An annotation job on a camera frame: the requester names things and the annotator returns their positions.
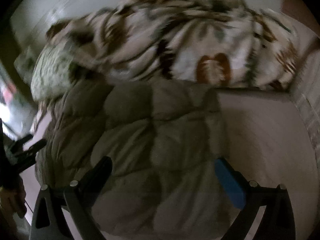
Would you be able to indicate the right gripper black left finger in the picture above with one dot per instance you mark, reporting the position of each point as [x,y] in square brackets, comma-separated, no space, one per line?
[81,195]

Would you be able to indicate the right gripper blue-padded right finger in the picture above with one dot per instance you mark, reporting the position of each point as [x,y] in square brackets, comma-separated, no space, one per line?
[241,196]

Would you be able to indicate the olive green puffer jacket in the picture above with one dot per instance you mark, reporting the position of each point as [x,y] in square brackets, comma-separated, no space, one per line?
[163,138]

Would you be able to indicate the left hand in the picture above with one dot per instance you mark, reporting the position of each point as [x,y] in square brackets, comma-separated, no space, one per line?
[13,196]

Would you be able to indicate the stained glass window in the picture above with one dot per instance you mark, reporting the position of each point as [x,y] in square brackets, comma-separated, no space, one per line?
[17,112]

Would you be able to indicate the pink bed mattress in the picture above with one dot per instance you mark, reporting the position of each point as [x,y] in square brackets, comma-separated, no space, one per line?
[267,142]

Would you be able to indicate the green checkered pillow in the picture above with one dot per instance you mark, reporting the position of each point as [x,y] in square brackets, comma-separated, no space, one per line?
[49,75]

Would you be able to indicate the striped floral cushion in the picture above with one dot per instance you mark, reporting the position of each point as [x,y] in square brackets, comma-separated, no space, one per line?
[305,93]

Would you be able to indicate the leaf print blanket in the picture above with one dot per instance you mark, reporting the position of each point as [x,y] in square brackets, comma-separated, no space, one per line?
[224,43]

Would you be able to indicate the brown beige headboard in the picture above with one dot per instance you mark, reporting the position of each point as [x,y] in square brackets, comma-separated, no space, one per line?
[298,10]

